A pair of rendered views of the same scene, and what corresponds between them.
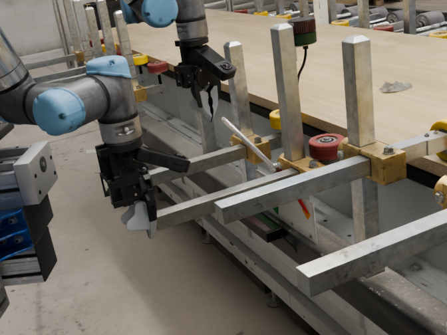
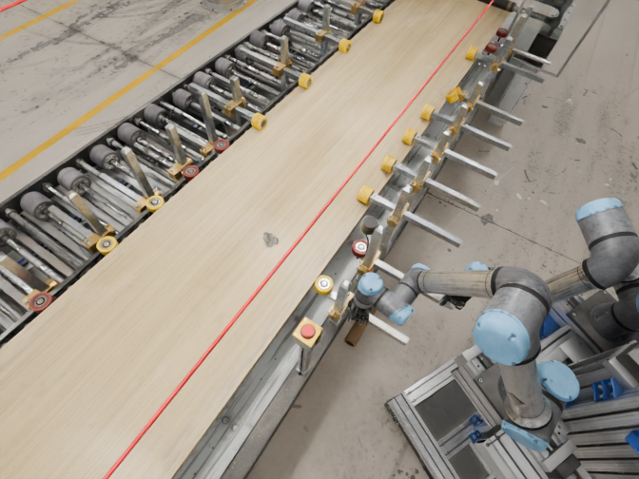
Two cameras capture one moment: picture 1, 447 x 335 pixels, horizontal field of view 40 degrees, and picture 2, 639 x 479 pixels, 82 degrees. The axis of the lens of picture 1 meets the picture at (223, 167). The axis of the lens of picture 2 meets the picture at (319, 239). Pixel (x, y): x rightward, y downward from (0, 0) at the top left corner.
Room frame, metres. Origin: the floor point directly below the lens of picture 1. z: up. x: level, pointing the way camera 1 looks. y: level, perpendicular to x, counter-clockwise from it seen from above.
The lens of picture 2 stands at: (1.96, 0.30, 2.33)
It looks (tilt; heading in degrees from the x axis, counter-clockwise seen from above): 58 degrees down; 229
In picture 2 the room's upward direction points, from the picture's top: 7 degrees clockwise
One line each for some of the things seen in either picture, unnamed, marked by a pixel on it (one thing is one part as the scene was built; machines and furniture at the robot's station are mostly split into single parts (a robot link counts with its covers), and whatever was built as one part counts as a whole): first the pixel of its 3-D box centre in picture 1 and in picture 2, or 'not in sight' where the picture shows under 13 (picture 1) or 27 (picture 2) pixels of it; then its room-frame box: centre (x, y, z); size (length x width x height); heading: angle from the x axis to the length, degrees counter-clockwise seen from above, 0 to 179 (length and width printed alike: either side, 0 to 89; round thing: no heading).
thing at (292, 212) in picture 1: (283, 204); not in sight; (1.28, -0.13, 0.75); 0.26 x 0.01 x 0.10; 22
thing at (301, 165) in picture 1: (302, 169); (368, 261); (1.24, -0.17, 0.85); 0.14 x 0.06 x 0.05; 22
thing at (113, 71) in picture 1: (110, 89); (474, 276); (1.08, 0.18, 1.13); 0.09 x 0.08 x 0.11; 144
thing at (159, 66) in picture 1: (159, 75); not in sight; (2.42, 0.20, 0.85); 0.08 x 0.08 x 0.11
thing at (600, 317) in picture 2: not in sight; (619, 319); (0.72, 0.61, 1.09); 0.15 x 0.15 x 0.10
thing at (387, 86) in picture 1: (395, 84); (270, 238); (1.57, -0.49, 0.91); 0.09 x 0.07 x 0.02; 79
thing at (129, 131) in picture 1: (121, 129); not in sight; (1.08, 0.18, 1.05); 0.08 x 0.08 x 0.05
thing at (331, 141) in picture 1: (328, 161); (358, 252); (1.25, -0.23, 0.85); 0.08 x 0.08 x 0.11
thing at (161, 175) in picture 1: (219, 158); (361, 314); (1.42, 0.01, 0.84); 0.44 x 0.03 x 0.04; 112
